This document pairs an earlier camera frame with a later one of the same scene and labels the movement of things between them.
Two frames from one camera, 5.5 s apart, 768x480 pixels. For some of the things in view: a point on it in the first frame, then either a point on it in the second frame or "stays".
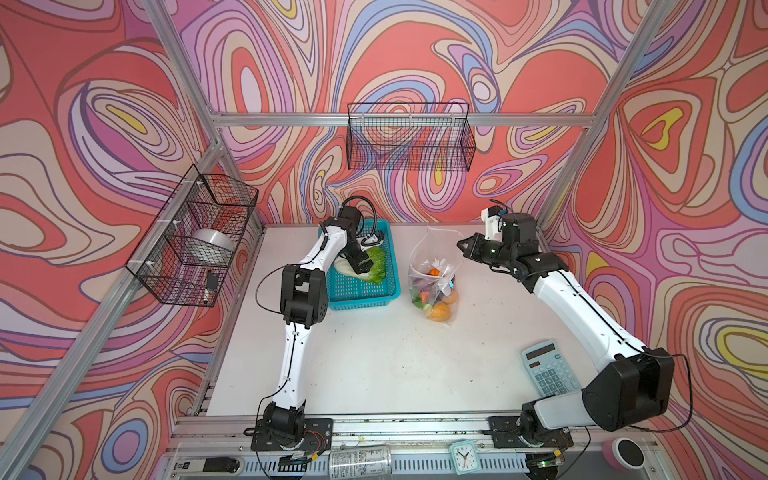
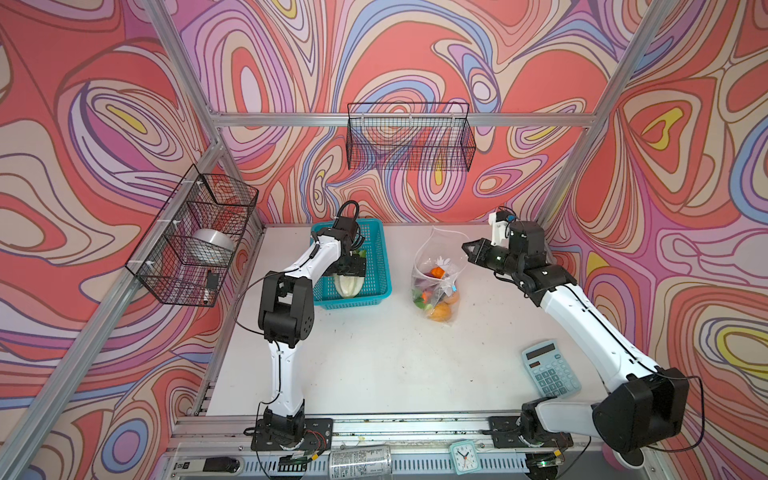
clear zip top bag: x=432 y=286 stays
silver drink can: x=361 y=463 stays
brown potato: x=440 y=313 stays
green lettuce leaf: x=376 y=274 → x=348 y=286
